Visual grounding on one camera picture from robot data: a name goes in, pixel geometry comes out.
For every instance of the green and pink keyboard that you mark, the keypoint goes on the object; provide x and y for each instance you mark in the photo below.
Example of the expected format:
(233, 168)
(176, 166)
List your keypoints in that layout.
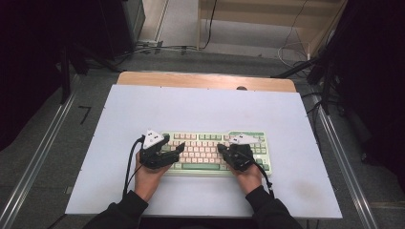
(200, 154)

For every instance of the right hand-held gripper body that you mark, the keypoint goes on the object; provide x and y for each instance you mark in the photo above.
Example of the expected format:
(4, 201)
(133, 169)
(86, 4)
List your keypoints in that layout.
(242, 157)

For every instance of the dark curtain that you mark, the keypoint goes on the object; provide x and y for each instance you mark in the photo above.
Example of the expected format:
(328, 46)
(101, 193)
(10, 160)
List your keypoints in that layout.
(375, 79)
(31, 63)

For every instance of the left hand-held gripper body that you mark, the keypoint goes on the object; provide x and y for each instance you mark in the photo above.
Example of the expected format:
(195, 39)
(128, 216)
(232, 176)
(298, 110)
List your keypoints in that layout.
(151, 157)

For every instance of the dark round table grommet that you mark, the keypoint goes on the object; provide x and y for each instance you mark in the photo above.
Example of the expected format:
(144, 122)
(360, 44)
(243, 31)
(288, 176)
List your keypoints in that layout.
(241, 88)

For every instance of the metal floor rail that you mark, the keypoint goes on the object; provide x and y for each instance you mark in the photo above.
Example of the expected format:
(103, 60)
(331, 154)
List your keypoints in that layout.
(347, 165)
(35, 165)

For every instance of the white table board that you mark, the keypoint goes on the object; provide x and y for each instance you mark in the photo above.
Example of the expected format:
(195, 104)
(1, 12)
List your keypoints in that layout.
(203, 108)

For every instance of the black cabinet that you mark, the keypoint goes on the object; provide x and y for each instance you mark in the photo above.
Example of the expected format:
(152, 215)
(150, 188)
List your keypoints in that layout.
(121, 25)

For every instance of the wooden table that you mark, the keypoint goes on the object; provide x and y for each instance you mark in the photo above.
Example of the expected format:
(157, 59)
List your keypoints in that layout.
(191, 80)

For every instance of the person's right hand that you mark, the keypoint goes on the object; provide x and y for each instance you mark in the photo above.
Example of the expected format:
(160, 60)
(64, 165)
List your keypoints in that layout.
(250, 181)

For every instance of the small metal floor plate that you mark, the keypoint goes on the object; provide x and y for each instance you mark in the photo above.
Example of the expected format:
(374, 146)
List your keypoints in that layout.
(68, 190)

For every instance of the person's left hand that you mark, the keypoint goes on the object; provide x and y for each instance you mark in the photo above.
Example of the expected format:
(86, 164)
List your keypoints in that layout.
(146, 181)

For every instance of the light wooden shelf unit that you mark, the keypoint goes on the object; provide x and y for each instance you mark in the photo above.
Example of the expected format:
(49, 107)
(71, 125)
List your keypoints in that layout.
(254, 17)

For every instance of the power strip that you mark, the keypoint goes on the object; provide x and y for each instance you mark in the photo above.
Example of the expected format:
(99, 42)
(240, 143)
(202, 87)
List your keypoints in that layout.
(149, 43)

